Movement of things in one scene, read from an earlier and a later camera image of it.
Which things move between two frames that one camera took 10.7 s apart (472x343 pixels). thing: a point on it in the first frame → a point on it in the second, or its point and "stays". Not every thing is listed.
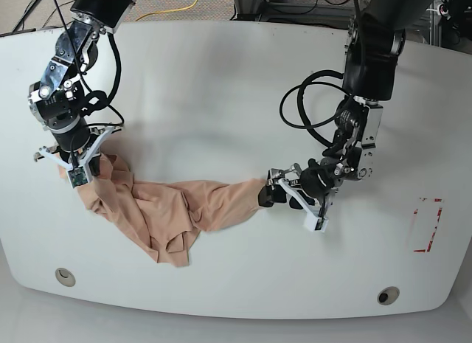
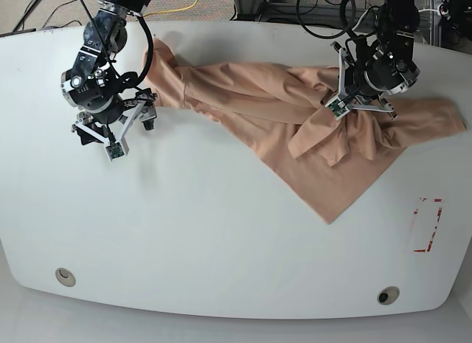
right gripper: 315,183 → 372,103
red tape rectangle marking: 432,236 stays
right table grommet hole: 387,295 stays
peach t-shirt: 165,217 → 283,114
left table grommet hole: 64,276 stays
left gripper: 86,155 → 116,127
